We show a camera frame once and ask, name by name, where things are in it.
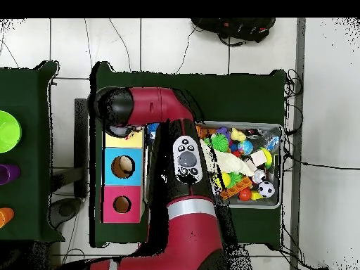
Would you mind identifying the cream knitted cloth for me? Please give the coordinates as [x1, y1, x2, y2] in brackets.
[200, 139, 255, 177]

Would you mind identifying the wooden box with three holes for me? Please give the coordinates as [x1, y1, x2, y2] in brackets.
[100, 129, 148, 224]

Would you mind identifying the silver mesh bin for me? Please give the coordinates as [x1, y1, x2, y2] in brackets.
[143, 120, 283, 210]

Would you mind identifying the globe print ball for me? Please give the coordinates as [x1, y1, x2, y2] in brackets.
[237, 139, 254, 155]

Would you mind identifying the pale wooden cube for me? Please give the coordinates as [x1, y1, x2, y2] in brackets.
[250, 150, 269, 167]

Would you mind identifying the dark green table cloth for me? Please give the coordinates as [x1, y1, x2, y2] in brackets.
[89, 61, 288, 250]
[0, 60, 65, 243]

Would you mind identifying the black and white soccer ball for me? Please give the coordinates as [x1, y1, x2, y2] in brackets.
[257, 181, 276, 198]

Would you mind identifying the black backpack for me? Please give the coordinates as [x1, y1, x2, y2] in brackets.
[191, 18, 276, 46]

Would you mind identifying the purple cup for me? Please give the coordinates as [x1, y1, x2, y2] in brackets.
[0, 164, 21, 186]

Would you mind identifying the lime green bowl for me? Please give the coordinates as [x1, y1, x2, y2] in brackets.
[0, 110, 23, 154]

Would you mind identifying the orange cup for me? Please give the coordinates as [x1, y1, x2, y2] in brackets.
[0, 207, 15, 229]

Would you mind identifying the green stringy puffer ball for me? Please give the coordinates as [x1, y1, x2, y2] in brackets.
[209, 133, 230, 153]

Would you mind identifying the black cable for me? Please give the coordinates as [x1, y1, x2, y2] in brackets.
[283, 68, 304, 136]

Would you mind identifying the grey floor cable cover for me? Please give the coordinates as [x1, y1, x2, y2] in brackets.
[289, 18, 307, 270]

